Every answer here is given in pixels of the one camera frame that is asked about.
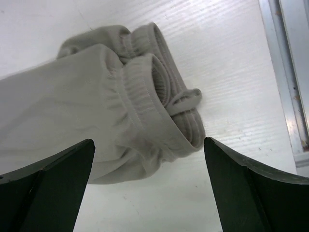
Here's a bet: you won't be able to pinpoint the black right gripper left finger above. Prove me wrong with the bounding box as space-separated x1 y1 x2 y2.
0 139 95 232

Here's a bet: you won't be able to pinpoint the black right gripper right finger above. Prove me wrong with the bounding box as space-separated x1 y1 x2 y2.
204 137 309 232

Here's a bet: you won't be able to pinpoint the grey trousers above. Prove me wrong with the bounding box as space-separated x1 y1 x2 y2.
0 23 205 184

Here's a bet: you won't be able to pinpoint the aluminium side rail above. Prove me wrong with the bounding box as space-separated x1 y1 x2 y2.
259 0 309 173

